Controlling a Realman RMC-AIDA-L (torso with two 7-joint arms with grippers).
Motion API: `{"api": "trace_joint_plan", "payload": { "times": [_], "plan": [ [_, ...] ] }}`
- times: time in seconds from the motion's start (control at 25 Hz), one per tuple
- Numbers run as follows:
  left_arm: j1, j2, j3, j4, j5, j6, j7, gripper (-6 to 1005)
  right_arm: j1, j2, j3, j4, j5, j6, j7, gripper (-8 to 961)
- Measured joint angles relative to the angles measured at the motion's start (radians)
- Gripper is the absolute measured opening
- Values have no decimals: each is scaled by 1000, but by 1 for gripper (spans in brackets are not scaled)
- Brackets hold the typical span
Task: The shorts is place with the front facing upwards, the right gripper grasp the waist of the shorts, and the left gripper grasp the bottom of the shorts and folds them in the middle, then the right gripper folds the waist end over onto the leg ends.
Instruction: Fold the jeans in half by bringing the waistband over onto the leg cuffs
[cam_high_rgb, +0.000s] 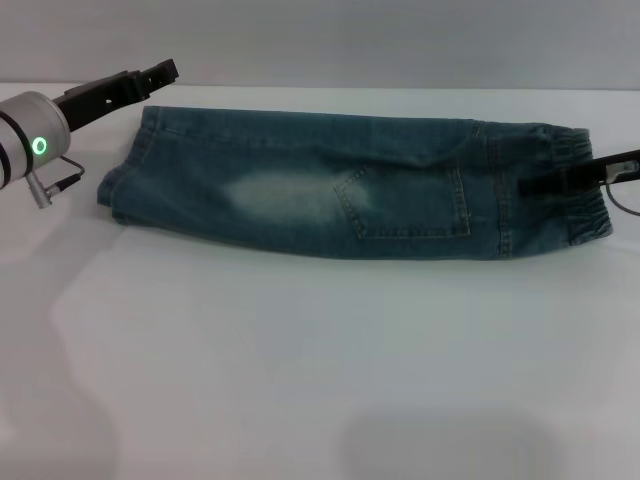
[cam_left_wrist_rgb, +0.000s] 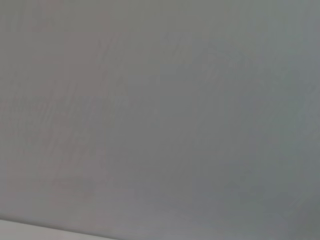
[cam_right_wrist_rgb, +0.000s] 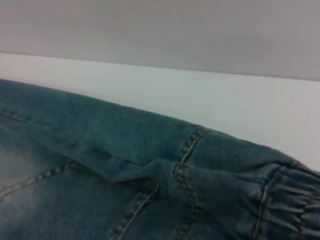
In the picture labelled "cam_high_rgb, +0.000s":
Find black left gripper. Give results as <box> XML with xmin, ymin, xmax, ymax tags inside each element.
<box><xmin>52</xmin><ymin>58</ymin><xmax>181</xmax><ymax>135</ymax></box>

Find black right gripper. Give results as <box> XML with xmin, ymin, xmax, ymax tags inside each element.
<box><xmin>518</xmin><ymin>148</ymin><xmax>640</xmax><ymax>199</ymax></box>

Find blue denim shorts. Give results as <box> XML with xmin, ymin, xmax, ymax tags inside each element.
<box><xmin>96</xmin><ymin>104</ymin><xmax>615</xmax><ymax>262</ymax></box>

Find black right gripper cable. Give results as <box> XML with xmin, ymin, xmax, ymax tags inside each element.
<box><xmin>602</xmin><ymin>178</ymin><xmax>640</xmax><ymax>217</ymax></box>

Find left arm cable with plug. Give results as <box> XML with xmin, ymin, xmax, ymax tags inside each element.
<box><xmin>28</xmin><ymin>154</ymin><xmax>89</xmax><ymax>210</ymax></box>

